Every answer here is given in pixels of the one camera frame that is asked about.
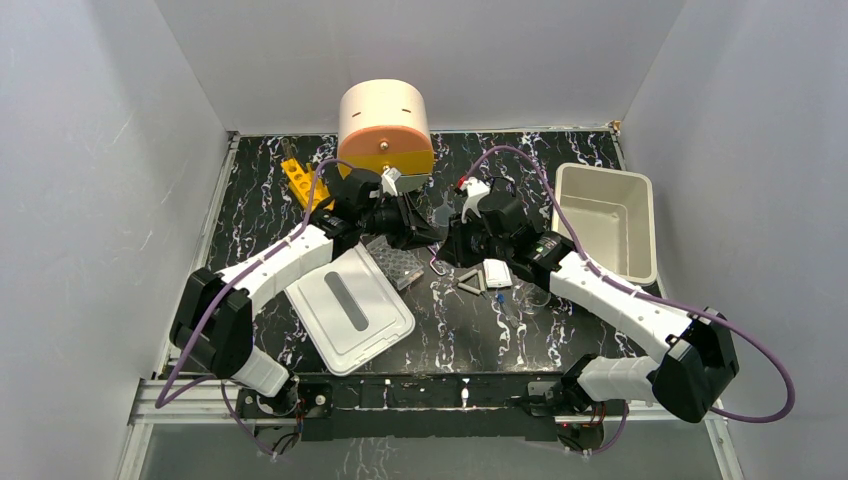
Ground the clear plastic tube rack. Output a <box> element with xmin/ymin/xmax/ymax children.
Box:
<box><xmin>366</xmin><ymin>236</ymin><xmax>424</xmax><ymax>291</ymax></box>

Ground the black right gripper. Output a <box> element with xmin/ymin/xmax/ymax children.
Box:
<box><xmin>435</xmin><ymin>210</ymin><xmax>511</xmax><ymax>270</ymax></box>

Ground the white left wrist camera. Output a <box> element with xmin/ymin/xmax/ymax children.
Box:
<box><xmin>380</xmin><ymin>167</ymin><xmax>402</xmax><ymax>197</ymax></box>

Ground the clear plastic funnel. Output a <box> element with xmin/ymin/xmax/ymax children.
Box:
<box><xmin>431</xmin><ymin>192</ymin><xmax>456</xmax><ymax>228</ymax></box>

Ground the white paper packet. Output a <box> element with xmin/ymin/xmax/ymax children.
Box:
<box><xmin>483</xmin><ymin>259</ymin><xmax>513</xmax><ymax>289</ymax></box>

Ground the clear glass dish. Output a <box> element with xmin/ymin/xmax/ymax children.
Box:
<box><xmin>512</xmin><ymin>283</ymin><xmax>551</xmax><ymax>315</ymax></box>

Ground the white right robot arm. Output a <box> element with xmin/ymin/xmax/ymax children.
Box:
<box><xmin>437</xmin><ymin>178</ymin><xmax>739</xmax><ymax>423</ymax></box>

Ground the white clay pipe triangle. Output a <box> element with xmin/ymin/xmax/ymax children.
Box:
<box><xmin>456</xmin><ymin>269</ymin><xmax>486</xmax><ymax>296</ymax></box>

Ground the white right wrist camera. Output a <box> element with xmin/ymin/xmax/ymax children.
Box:
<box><xmin>459</xmin><ymin>177</ymin><xmax>491</xmax><ymax>223</ymax></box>

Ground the blue capped vial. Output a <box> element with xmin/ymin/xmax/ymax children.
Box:
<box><xmin>495</xmin><ymin>293</ymin><xmax>508</xmax><ymax>315</ymax></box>

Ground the white plastic bin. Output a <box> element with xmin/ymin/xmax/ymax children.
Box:
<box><xmin>555</xmin><ymin>163</ymin><xmax>658</xmax><ymax>285</ymax></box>

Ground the white bin lid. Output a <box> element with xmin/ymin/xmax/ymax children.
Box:
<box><xmin>285</xmin><ymin>245</ymin><xmax>416</xmax><ymax>377</ymax></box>

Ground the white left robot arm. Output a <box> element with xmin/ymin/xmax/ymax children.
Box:
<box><xmin>168</xmin><ymin>168</ymin><xmax>444</xmax><ymax>416</ymax></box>

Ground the round white drawer cabinet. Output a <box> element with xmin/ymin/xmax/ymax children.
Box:
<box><xmin>337</xmin><ymin>79</ymin><xmax>435</xmax><ymax>192</ymax></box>

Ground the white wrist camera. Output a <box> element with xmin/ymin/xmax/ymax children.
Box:
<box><xmin>380</xmin><ymin>167</ymin><xmax>402</xmax><ymax>197</ymax></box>
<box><xmin>459</xmin><ymin>177</ymin><xmax>491</xmax><ymax>223</ymax></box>

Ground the yellow test tube rack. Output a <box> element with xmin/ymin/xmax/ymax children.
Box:
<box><xmin>281</xmin><ymin>158</ymin><xmax>334</xmax><ymax>210</ymax></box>

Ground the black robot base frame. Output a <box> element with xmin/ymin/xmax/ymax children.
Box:
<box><xmin>235</xmin><ymin>372</ymin><xmax>624</xmax><ymax>449</ymax></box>

